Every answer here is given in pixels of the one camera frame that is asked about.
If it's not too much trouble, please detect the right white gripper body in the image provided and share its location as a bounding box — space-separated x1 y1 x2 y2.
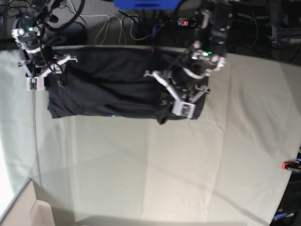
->
18 54 78 91

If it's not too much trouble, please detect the right orange-black table clamp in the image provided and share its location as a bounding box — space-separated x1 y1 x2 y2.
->
282 161 301 173

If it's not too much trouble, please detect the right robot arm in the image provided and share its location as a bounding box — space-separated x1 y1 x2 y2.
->
11 0 85 91

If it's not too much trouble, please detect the blue box at top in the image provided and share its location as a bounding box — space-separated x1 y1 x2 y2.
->
113 0 181 10

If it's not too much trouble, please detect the white cable on floor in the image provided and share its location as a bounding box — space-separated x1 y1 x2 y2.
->
68 0 151 45

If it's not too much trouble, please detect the black t-shirt with colourful print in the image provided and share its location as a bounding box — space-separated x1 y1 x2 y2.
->
46 48 211 125

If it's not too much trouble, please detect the grey-green table cloth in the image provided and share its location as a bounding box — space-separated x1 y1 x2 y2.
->
0 50 301 226

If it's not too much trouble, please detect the black round stool seat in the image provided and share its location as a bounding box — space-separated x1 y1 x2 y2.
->
58 22 88 46

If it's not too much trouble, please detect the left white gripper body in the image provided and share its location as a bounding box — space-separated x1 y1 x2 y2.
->
143 70 210 119

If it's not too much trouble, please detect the black power strip red switch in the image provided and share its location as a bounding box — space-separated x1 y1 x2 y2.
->
177 17 196 27

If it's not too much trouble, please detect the beige bin at corner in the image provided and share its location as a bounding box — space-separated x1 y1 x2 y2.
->
0 178 55 226

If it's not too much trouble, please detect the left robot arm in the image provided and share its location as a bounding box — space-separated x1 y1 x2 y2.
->
144 0 232 124

